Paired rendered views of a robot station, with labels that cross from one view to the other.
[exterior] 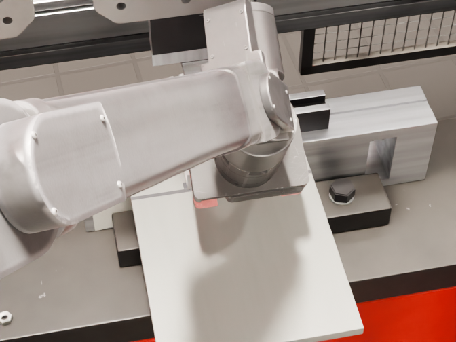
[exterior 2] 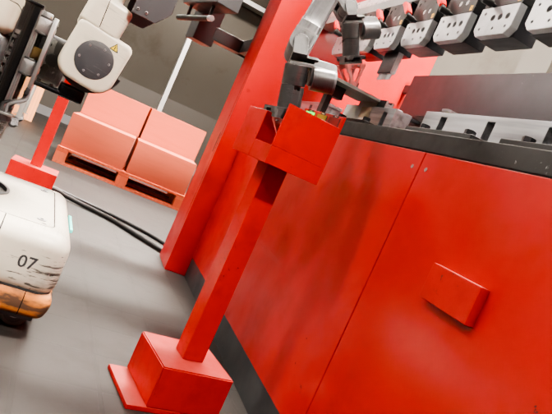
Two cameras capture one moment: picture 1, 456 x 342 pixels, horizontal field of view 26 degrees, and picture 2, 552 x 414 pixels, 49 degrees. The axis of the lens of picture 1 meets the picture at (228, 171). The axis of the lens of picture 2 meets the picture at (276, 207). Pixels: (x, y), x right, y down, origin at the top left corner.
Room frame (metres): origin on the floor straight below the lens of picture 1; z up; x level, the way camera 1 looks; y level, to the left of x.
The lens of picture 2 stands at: (0.26, -2.02, 0.67)
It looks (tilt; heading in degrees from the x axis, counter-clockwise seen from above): 4 degrees down; 82
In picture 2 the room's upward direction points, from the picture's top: 24 degrees clockwise
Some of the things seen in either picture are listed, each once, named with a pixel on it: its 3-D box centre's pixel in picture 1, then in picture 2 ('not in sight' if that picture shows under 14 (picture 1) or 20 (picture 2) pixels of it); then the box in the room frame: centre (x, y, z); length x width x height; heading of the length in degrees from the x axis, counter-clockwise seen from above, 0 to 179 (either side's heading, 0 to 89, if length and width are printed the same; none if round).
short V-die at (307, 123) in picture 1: (234, 121); (375, 105); (0.72, -0.01, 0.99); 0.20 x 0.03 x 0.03; 101
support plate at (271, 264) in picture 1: (233, 230); (336, 84); (0.57, 0.00, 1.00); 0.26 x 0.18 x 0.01; 11
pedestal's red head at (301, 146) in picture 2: not in sight; (287, 133); (0.43, -0.50, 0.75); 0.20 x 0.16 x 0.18; 112
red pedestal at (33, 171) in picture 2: not in sight; (56, 116); (-0.56, 1.45, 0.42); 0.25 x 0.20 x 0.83; 11
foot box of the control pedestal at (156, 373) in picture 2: not in sight; (169, 374); (0.40, -0.51, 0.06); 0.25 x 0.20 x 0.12; 22
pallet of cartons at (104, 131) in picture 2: not in sight; (135, 144); (-0.29, 3.13, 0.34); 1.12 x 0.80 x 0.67; 13
